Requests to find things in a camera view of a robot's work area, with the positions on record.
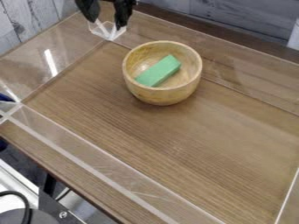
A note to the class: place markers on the light brown wooden bowl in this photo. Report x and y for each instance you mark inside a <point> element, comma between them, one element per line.
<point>181,85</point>

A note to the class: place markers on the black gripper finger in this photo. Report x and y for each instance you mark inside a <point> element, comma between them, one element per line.
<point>90,9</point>
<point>125,10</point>

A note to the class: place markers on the black table leg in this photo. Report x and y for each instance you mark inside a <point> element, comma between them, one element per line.
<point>50,184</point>

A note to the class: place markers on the clear acrylic enclosure wall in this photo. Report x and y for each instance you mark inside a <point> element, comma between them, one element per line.
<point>213,160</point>

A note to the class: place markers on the black metal bracket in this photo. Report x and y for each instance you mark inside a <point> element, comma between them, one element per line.
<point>54,208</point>

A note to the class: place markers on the green rectangular block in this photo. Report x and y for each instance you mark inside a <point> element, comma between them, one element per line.
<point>159,72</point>

